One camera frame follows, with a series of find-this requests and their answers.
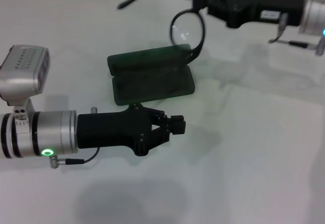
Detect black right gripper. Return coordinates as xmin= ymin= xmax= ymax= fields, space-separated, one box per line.
xmin=192 ymin=0 xmax=305 ymax=28

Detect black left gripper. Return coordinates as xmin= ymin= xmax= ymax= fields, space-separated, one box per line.
xmin=77 ymin=104 xmax=187 ymax=157

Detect green glasses case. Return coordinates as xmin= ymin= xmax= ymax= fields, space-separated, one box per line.
xmin=106 ymin=43 xmax=196 ymax=107

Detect black round glasses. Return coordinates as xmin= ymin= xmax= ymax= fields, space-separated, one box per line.
xmin=117 ymin=0 xmax=207 ymax=63

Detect right gripper cable with plug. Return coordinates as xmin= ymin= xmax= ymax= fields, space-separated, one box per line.
xmin=268 ymin=13 xmax=325 ymax=56

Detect left arm cable with plug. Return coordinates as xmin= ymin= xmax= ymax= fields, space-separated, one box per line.
xmin=49 ymin=147 xmax=101 ymax=169

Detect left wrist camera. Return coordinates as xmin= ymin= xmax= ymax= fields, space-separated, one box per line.
xmin=0 ymin=45 xmax=50 ymax=113

